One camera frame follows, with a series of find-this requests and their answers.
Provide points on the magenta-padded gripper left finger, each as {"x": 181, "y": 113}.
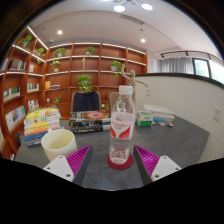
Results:
{"x": 58, "y": 166}

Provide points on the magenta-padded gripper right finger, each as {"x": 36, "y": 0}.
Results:
{"x": 165, "y": 166}

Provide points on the clear plastic water bottle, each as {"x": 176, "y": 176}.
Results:
{"x": 122, "y": 130}

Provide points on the cream ceramic mug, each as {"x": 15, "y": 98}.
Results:
{"x": 60, "y": 145}

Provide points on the colourful book stack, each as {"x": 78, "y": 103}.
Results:
{"x": 40, "y": 126}

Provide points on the flat round red coaster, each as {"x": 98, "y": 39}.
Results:
{"x": 115, "y": 165}

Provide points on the small green-white box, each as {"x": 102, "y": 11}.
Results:
{"x": 145, "y": 119}

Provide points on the white flat box stack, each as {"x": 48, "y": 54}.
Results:
{"x": 161, "y": 111}

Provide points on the black office chair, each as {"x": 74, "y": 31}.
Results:
{"x": 85, "y": 101}

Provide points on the tan office chair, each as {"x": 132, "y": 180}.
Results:
{"x": 113, "y": 100}

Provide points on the wooden artist mannequin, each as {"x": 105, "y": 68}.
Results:
{"x": 132, "y": 80}

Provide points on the grey window curtain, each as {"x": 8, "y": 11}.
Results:
{"x": 176, "y": 65}

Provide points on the window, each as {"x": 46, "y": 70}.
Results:
{"x": 210, "y": 70}

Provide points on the recessed ceiling downlight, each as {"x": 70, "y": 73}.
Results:
{"x": 59, "y": 32}
{"x": 142, "y": 40}

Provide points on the ceiling air vent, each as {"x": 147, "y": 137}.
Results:
{"x": 131, "y": 19}

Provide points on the branched ceiling lamp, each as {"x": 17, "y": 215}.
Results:
{"x": 119, "y": 8}

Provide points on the white wall socket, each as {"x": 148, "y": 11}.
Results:
{"x": 217, "y": 114}

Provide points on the wooden wall shelf unit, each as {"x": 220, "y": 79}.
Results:
{"x": 66, "y": 66}

